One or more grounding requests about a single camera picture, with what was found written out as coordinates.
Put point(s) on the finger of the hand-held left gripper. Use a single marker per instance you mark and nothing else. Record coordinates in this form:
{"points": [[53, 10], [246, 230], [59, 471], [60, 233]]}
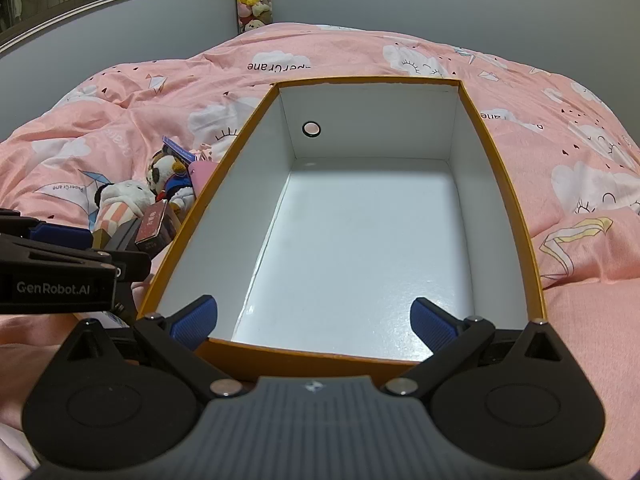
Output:
{"points": [[132, 265], [60, 236]]}

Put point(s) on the pink card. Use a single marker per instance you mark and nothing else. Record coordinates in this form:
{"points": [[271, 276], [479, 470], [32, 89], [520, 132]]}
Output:
{"points": [[202, 175]]}

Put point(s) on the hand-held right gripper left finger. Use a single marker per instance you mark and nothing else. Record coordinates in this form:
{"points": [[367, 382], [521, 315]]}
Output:
{"points": [[197, 317]]}

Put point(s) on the red panda plush blue tag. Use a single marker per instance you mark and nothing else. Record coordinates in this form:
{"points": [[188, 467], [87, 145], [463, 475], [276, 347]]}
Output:
{"points": [[167, 167]]}

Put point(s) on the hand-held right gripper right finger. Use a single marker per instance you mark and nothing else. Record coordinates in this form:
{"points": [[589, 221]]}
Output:
{"points": [[430, 322]]}

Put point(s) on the orange cardboard box white inside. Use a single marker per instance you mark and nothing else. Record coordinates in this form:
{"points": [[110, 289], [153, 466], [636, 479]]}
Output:
{"points": [[350, 240]]}

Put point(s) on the dark red small box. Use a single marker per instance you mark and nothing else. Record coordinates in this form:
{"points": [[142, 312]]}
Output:
{"points": [[152, 225]]}

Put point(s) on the pink printed blanket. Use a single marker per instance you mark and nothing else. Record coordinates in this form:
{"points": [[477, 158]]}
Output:
{"points": [[350, 55]]}

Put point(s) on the white dog plush toy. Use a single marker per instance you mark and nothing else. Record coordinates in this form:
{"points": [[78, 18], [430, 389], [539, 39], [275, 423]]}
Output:
{"points": [[122, 192]]}

